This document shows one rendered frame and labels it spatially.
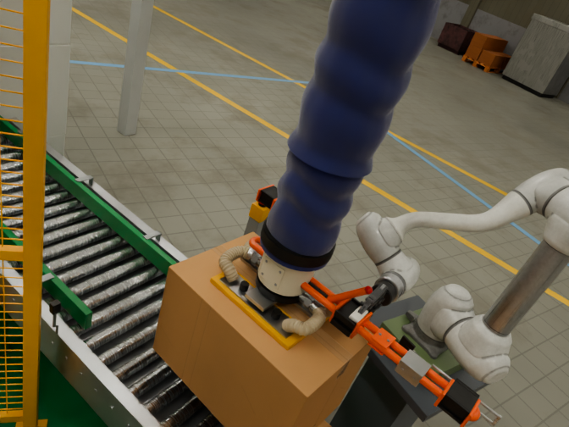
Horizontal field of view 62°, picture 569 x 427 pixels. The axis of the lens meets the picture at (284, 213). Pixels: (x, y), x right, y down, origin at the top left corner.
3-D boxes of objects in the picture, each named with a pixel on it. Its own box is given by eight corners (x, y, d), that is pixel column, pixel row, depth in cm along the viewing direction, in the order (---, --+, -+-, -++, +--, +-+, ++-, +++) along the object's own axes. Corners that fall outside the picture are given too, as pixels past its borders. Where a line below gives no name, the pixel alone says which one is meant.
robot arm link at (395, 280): (399, 302, 157) (391, 309, 152) (376, 285, 160) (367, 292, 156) (410, 281, 152) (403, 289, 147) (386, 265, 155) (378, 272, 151)
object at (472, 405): (433, 405, 122) (441, 393, 119) (444, 390, 127) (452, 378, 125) (461, 429, 118) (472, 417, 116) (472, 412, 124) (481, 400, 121)
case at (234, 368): (151, 348, 172) (168, 266, 152) (230, 305, 202) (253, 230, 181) (268, 476, 146) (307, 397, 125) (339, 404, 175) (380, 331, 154)
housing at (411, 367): (393, 370, 128) (400, 359, 126) (404, 358, 133) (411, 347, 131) (415, 388, 125) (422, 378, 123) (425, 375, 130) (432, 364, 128)
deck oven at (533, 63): (558, 99, 1315) (599, 36, 1224) (540, 97, 1253) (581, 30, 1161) (517, 79, 1400) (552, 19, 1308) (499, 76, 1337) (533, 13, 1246)
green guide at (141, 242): (-7, 126, 280) (-8, 113, 275) (11, 124, 288) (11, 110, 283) (174, 283, 218) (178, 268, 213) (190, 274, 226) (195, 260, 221)
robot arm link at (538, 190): (508, 180, 158) (538, 204, 148) (555, 152, 158) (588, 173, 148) (511, 205, 167) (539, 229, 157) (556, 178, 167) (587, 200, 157)
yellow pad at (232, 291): (209, 281, 151) (212, 270, 149) (231, 270, 159) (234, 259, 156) (286, 352, 136) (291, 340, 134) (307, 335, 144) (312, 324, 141)
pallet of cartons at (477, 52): (510, 75, 1415) (526, 48, 1372) (484, 72, 1332) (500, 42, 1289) (484, 63, 1477) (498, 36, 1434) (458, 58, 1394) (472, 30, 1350)
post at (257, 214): (206, 350, 262) (251, 202, 210) (214, 344, 267) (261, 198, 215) (214, 357, 259) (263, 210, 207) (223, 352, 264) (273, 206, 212)
